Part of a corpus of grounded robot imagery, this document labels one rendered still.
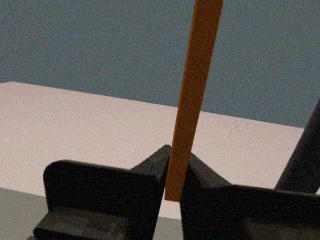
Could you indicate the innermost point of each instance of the grey loop with orange handle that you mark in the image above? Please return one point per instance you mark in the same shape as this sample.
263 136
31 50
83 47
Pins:
203 31

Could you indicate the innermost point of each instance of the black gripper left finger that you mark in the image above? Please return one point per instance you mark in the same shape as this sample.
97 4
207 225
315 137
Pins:
135 194

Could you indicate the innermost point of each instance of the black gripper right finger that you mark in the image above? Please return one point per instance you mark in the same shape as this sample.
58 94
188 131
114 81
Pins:
212 207

